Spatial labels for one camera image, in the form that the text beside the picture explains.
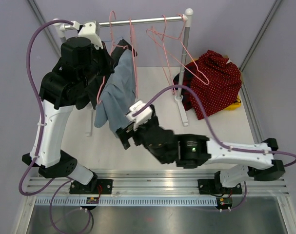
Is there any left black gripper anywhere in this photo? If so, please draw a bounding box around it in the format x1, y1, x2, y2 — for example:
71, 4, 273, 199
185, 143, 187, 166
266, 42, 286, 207
79, 40, 115, 88

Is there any light grey-blue skirt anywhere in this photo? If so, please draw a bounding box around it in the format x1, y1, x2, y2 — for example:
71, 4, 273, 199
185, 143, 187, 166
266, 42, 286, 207
94, 50, 136, 133

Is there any pink hanger with tan skirt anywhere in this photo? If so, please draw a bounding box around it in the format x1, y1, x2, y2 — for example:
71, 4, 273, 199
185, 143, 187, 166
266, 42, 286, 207
147, 14, 210, 85

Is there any red black plaid skirt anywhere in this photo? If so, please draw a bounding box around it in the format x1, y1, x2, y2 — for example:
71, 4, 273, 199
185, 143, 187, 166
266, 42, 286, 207
172, 60, 199, 108

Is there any red polka dot skirt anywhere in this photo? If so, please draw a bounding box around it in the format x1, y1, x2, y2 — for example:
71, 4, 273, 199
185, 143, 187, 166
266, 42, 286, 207
190, 50, 242, 117

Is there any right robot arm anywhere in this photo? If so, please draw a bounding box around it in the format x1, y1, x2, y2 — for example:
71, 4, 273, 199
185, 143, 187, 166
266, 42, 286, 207
116, 117, 285, 195

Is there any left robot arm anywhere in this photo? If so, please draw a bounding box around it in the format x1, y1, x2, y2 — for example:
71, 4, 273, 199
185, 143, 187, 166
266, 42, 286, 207
22, 37, 114, 194

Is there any dark grey dotted skirt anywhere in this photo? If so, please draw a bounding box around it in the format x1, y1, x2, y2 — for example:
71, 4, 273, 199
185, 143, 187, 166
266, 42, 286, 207
75, 39, 132, 110

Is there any white and silver clothes rack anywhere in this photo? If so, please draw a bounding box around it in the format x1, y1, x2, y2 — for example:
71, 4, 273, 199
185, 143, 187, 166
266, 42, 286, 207
53, 16, 189, 126

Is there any yellow plastic bin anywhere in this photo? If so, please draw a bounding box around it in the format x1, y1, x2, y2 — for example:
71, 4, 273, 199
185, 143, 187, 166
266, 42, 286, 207
224, 95, 242, 111

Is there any blue wire hanger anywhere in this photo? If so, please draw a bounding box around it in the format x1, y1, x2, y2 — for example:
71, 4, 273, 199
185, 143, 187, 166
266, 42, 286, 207
104, 37, 123, 47

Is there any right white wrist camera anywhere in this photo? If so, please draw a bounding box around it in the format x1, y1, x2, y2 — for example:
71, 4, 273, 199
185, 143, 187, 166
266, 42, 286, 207
126, 100, 153, 131

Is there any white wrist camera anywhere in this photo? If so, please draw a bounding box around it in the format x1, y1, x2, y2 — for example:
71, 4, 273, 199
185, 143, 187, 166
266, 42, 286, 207
126, 100, 153, 131
72, 20, 103, 50

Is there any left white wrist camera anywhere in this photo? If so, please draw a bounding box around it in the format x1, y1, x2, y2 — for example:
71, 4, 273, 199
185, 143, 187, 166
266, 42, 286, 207
72, 20, 103, 50

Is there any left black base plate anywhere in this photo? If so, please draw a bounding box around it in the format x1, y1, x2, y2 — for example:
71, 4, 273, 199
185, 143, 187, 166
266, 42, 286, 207
69, 178, 113, 195

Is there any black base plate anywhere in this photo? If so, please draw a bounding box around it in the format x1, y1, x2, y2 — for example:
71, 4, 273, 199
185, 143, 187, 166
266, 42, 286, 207
69, 178, 113, 195
197, 179, 243, 196

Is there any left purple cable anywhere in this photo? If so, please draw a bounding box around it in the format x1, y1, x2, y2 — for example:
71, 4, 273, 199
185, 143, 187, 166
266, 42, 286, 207
18, 20, 94, 232

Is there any purple cable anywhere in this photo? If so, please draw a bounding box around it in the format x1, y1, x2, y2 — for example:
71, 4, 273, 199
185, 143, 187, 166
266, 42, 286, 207
132, 84, 296, 213
18, 20, 94, 232

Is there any white slotted cable duct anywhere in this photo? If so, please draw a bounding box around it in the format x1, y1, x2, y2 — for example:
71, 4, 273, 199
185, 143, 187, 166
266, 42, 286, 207
35, 196, 217, 207

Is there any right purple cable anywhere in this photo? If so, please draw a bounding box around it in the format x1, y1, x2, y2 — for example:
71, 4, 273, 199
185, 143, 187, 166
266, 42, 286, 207
132, 84, 296, 213

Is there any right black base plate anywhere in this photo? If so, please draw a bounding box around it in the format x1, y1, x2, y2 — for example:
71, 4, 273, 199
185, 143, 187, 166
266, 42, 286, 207
197, 179, 243, 196

